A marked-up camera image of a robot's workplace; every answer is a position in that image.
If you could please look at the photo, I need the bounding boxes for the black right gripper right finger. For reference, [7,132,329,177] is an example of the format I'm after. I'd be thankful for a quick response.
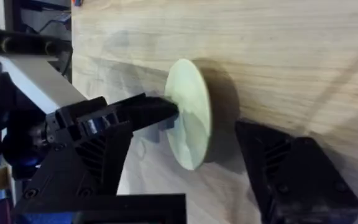
[234,120,358,224]

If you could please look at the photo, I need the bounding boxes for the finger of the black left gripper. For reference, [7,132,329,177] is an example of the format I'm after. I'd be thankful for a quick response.
[112,92,180,132]

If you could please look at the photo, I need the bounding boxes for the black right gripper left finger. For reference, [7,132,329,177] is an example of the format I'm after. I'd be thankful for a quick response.
[10,121,134,216]

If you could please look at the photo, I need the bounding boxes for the pale green round plate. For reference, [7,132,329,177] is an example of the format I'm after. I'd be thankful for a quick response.
[164,58,213,171]

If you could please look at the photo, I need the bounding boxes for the black cable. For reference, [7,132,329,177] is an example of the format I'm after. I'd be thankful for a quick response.
[37,17,71,34]

